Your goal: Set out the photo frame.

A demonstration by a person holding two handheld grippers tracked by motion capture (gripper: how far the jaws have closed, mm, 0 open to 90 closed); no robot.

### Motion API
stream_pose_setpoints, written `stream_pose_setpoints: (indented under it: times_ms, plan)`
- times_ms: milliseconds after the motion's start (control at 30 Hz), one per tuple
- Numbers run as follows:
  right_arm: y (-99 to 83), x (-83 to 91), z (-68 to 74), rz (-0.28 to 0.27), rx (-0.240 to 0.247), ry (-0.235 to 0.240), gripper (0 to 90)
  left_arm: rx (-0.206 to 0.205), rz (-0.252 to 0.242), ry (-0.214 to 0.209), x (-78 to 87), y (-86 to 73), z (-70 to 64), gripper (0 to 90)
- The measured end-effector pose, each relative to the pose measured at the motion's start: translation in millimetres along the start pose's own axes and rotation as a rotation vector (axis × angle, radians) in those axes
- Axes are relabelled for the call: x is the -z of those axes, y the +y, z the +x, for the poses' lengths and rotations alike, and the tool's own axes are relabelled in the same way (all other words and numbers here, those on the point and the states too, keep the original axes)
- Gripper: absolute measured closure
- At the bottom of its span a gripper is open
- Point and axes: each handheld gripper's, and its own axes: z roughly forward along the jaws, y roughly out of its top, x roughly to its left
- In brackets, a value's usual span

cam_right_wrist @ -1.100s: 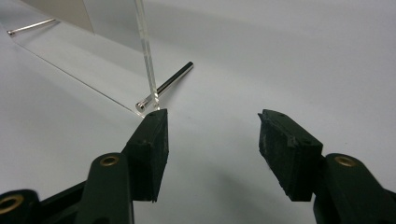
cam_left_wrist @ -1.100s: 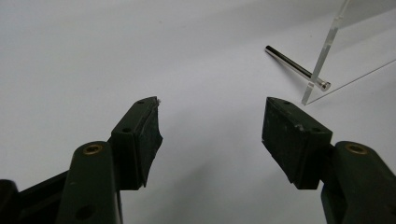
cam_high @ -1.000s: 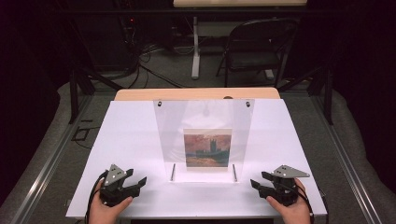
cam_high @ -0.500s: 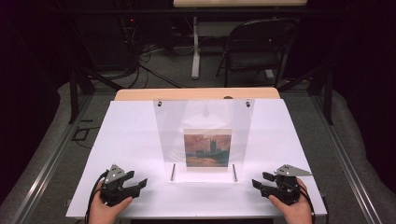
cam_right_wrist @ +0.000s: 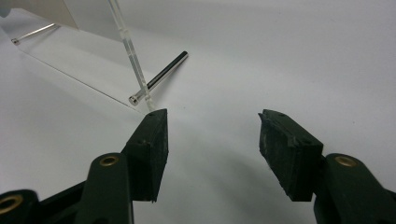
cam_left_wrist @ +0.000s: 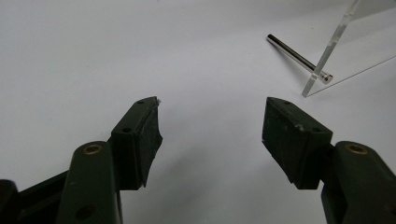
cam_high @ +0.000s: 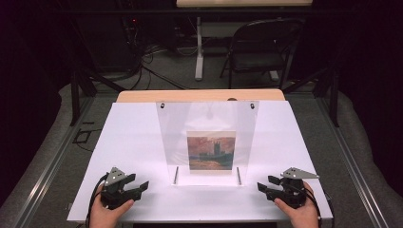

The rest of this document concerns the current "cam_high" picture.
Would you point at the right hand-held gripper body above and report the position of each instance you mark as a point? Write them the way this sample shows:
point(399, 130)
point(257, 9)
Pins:
point(290, 193)

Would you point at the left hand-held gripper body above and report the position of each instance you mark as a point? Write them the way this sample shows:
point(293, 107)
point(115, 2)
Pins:
point(115, 194)

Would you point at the clear acrylic photo frame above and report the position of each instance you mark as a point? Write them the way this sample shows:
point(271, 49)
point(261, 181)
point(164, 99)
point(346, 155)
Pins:
point(177, 139)

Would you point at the painted landscape photo card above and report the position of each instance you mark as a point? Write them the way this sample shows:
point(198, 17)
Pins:
point(210, 152)

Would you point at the person's left hand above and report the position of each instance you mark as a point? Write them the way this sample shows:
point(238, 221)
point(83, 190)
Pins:
point(106, 215)

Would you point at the person's right hand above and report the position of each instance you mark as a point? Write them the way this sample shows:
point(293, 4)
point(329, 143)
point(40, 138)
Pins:
point(302, 213)

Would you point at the white table board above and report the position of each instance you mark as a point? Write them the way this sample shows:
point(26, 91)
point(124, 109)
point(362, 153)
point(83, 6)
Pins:
point(126, 152)

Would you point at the wooden table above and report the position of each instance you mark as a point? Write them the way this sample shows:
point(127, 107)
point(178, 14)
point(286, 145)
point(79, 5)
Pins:
point(158, 95)

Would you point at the grey padding cloth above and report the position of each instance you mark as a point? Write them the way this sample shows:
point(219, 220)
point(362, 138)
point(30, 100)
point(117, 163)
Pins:
point(34, 152)

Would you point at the black metal stand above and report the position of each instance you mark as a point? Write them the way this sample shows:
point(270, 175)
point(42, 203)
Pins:
point(75, 95)
point(333, 95)

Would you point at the black folding chair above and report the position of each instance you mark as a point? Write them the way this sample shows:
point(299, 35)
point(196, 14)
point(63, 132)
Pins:
point(263, 60)

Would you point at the black computer tower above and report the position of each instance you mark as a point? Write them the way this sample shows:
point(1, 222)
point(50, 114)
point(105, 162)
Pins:
point(104, 41)

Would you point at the white-legged wooden desk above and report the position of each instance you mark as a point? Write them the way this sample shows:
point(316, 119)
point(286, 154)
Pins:
point(199, 47)

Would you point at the aluminium rail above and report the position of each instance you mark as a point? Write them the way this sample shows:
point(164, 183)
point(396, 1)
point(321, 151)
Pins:
point(351, 171)
point(47, 171)

